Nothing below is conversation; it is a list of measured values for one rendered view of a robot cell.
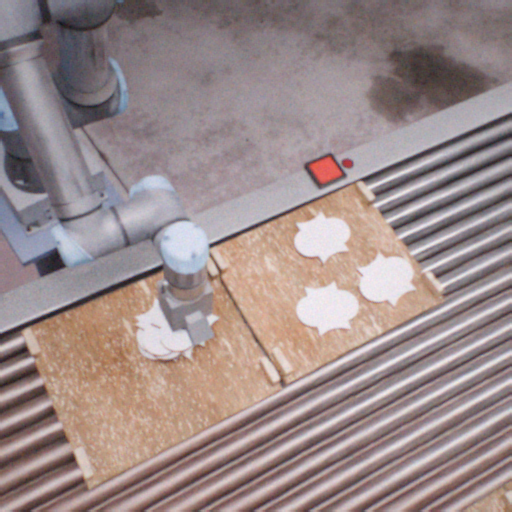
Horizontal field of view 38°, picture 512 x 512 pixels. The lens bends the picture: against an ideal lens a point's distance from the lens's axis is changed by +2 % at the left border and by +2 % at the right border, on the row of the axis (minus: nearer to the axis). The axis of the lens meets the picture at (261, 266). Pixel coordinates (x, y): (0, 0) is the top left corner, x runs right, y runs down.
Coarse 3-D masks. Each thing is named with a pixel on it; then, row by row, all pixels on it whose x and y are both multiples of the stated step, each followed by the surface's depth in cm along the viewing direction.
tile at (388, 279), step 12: (372, 264) 164; (384, 264) 164; (396, 264) 164; (408, 264) 165; (372, 276) 162; (384, 276) 163; (396, 276) 163; (408, 276) 163; (360, 288) 161; (372, 288) 161; (384, 288) 161; (396, 288) 162; (408, 288) 162; (372, 300) 160; (384, 300) 160; (396, 300) 160
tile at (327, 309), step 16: (320, 288) 160; (336, 288) 160; (304, 304) 158; (320, 304) 158; (336, 304) 158; (352, 304) 159; (304, 320) 156; (320, 320) 156; (336, 320) 156; (320, 336) 155
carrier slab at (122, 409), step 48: (144, 288) 157; (48, 336) 150; (96, 336) 151; (240, 336) 154; (48, 384) 146; (96, 384) 146; (144, 384) 147; (192, 384) 148; (240, 384) 149; (96, 432) 142; (144, 432) 143; (192, 432) 143; (96, 480) 138
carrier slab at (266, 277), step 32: (352, 192) 174; (288, 224) 168; (352, 224) 170; (384, 224) 171; (224, 256) 163; (256, 256) 164; (288, 256) 164; (352, 256) 166; (384, 256) 167; (256, 288) 160; (288, 288) 160; (352, 288) 162; (416, 288) 163; (256, 320) 156; (288, 320) 157; (352, 320) 158; (384, 320) 159; (288, 352) 153; (320, 352) 154
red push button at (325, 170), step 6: (318, 162) 179; (324, 162) 179; (330, 162) 179; (312, 168) 178; (318, 168) 178; (324, 168) 178; (330, 168) 178; (336, 168) 178; (318, 174) 177; (324, 174) 177; (330, 174) 177; (336, 174) 177; (342, 174) 178; (324, 180) 176
